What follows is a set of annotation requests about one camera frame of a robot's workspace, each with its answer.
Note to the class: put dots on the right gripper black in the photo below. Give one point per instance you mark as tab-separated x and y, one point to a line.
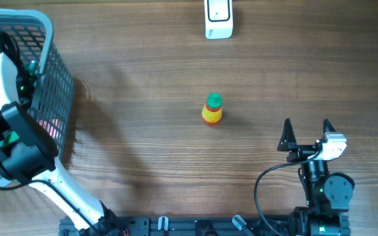
288	143

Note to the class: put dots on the green cap sauce bottle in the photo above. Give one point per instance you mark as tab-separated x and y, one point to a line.
212	110

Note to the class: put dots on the green 3M gloves packet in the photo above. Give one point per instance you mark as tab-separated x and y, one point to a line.
32	68

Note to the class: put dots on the green lid white jar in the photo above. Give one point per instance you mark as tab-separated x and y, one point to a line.
10	137

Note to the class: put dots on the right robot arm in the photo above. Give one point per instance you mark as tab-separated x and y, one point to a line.
327	194

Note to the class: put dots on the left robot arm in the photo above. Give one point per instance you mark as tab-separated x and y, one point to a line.
29	154

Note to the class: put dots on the white barcode scanner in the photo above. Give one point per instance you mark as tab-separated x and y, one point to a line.
219	22

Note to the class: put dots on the red packet in basket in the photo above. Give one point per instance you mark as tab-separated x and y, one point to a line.
52	127

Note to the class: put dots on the grey plastic mesh basket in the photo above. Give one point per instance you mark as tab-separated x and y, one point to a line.
54	88

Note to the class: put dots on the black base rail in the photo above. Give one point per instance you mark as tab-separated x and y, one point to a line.
208	226

